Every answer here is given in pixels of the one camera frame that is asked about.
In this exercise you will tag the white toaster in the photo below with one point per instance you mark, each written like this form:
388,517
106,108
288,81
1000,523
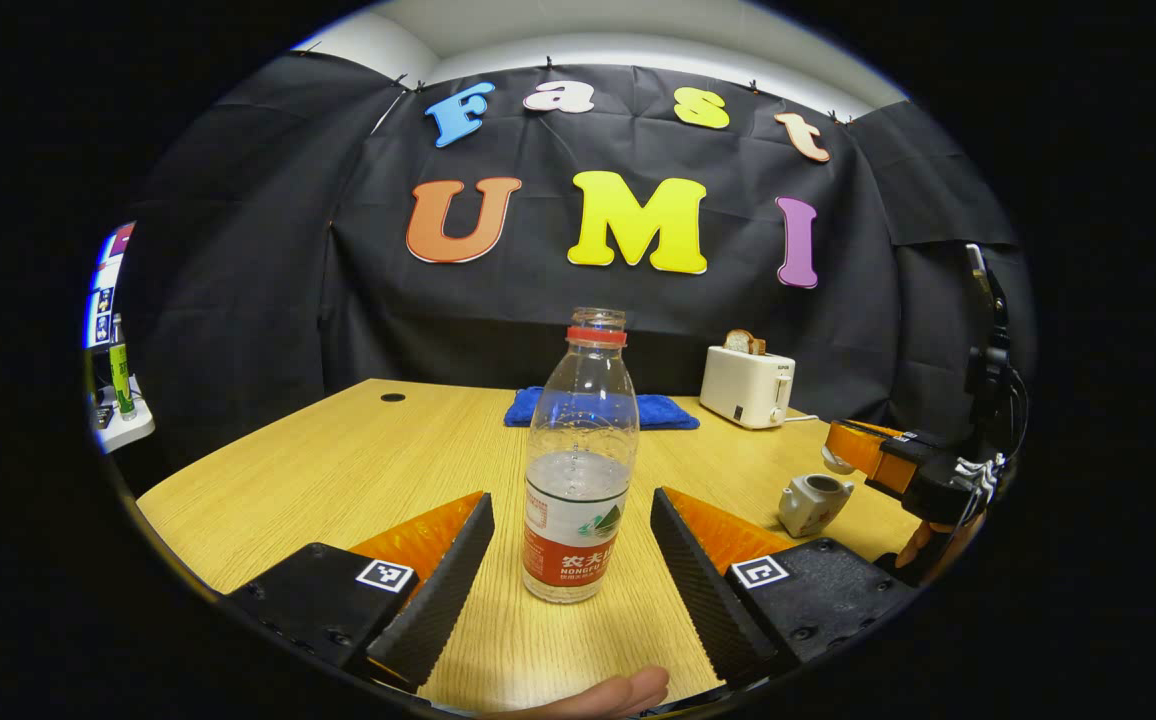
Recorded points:
743,388

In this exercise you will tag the clear plastic water bottle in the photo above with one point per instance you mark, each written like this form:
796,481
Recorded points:
578,520

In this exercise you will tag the green bottle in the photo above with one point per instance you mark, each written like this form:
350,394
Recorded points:
122,375

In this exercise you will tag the white teacup lid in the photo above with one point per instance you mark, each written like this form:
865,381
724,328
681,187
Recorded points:
835,462

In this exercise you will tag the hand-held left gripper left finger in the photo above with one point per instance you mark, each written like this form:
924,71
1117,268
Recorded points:
443,600

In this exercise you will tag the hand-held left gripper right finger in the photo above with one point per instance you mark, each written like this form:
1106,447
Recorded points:
703,600

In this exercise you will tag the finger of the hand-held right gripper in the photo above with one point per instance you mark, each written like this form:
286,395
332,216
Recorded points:
863,450

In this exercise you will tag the white ceramic teacup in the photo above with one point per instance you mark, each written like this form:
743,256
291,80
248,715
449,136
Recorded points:
808,505

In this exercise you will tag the white side table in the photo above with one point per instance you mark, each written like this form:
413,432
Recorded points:
128,425

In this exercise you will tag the blue folded towel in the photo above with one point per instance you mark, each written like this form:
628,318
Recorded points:
663,411

